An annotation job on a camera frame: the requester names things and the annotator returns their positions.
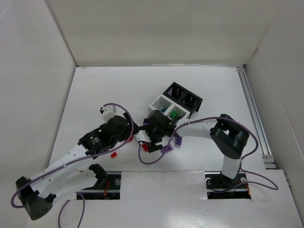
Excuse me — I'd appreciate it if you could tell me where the light green lego brick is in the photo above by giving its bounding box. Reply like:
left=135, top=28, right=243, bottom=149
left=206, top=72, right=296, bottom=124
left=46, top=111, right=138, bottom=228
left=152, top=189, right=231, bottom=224
left=170, top=110, right=180, bottom=119

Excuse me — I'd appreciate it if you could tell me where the small red lego piece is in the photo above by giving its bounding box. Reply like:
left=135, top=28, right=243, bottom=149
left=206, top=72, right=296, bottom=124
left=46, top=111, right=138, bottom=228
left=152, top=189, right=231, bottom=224
left=110, top=152, right=118, bottom=159

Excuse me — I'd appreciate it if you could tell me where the red rectangular lego brick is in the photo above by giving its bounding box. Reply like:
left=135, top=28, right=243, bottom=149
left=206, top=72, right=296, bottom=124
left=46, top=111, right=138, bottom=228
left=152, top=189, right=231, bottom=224
left=142, top=144, right=149, bottom=152

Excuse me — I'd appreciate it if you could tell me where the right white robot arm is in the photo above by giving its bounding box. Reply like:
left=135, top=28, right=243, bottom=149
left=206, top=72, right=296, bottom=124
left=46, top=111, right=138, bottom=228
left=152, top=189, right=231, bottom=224
left=142, top=110, right=249, bottom=180

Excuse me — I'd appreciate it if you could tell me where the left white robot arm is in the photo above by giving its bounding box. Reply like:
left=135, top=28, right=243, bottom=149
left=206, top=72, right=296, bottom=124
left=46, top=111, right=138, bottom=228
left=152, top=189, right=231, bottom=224
left=14, top=113, right=146, bottom=220

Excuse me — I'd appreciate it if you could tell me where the purple round lego brick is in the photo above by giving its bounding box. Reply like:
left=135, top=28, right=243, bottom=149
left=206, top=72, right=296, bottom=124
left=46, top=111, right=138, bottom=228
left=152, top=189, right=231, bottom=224
left=143, top=118, right=150, bottom=125

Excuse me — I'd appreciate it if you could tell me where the white double bin container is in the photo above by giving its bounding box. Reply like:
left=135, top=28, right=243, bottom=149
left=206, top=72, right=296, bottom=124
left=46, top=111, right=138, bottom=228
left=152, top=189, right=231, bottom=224
left=148, top=95, right=190, bottom=119

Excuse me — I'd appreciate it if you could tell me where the purple sloped lego brick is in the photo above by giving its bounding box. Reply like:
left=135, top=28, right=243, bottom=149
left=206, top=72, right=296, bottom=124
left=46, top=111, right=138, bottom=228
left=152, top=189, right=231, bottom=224
left=161, top=144, right=173, bottom=154

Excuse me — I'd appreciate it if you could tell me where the purple rectangular lego brick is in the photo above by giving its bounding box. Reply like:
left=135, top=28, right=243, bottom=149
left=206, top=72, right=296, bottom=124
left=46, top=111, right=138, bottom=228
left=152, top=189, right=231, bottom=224
left=175, top=137, right=182, bottom=147

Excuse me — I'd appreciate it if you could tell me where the black double bin container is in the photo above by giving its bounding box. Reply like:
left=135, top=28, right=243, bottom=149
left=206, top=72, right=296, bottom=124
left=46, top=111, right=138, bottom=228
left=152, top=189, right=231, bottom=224
left=163, top=82, right=203, bottom=114

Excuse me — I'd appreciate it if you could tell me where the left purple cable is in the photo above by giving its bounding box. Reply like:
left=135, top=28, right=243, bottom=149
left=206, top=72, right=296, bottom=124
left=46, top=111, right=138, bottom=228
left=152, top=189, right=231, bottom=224
left=10, top=103, right=135, bottom=228

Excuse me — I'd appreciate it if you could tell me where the purple cable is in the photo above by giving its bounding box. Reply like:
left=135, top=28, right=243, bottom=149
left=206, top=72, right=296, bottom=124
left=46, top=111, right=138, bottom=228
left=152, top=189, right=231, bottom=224
left=10, top=103, right=135, bottom=228
left=137, top=116, right=278, bottom=190

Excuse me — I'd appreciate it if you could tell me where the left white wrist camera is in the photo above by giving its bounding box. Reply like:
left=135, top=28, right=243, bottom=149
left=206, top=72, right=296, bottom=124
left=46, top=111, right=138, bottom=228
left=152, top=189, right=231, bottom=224
left=100, top=105, right=116, bottom=123

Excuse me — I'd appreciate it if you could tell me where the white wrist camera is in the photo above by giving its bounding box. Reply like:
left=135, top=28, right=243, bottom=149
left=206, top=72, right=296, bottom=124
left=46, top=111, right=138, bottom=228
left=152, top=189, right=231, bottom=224
left=100, top=105, right=116, bottom=123
left=133, top=130, right=151, bottom=143

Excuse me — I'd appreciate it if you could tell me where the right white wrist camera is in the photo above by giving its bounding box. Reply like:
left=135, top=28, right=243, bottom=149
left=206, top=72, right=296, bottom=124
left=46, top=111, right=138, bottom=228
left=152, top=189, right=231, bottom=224
left=133, top=130, right=151, bottom=143

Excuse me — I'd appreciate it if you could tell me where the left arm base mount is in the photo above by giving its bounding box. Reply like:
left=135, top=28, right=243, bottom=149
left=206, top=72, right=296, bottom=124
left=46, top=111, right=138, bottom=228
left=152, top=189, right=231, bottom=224
left=81, top=164, right=122, bottom=200

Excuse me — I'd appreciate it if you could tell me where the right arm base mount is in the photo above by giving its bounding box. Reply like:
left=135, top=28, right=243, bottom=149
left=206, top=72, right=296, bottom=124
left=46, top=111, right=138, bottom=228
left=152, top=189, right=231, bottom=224
left=205, top=172, right=251, bottom=200

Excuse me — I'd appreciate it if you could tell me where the aluminium rail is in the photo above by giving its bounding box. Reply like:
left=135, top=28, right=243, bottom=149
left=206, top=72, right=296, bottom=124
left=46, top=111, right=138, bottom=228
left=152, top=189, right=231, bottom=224
left=237, top=66, right=277, bottom=170

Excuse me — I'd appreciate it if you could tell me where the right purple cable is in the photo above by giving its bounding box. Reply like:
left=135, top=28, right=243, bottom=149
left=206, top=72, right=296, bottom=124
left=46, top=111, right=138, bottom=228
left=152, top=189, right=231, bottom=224
left=137, top=116, right=278, bottom=190

